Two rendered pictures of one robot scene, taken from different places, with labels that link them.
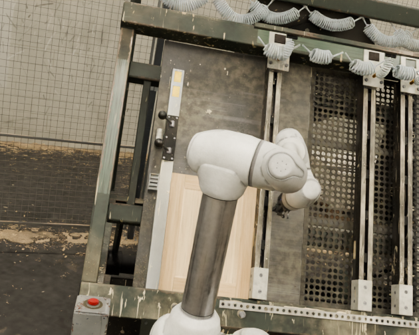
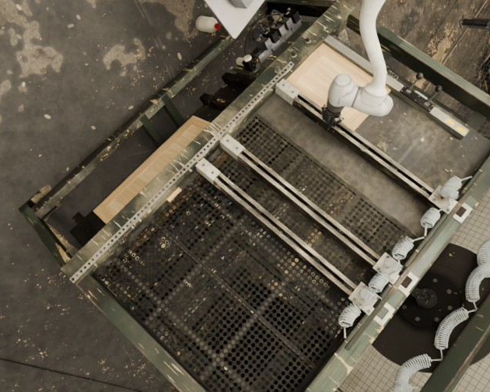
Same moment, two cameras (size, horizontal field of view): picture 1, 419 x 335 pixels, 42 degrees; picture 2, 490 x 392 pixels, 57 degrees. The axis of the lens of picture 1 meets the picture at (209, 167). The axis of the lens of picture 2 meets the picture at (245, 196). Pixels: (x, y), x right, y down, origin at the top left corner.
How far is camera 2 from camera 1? 202 cm
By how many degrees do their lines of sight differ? 37
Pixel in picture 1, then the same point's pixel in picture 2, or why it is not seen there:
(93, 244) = not seen: hidden behind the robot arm
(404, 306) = (204, 165)
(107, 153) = (426, 58)
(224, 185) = not seen: outside the picture
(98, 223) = (384, 31)
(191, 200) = not seen: hidden behind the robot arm
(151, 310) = (315, 29)
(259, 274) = (294, 91)
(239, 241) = (320, 100)
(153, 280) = (330, 40)
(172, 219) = (359, 72)
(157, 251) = (346, 51)
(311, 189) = (343, 78)
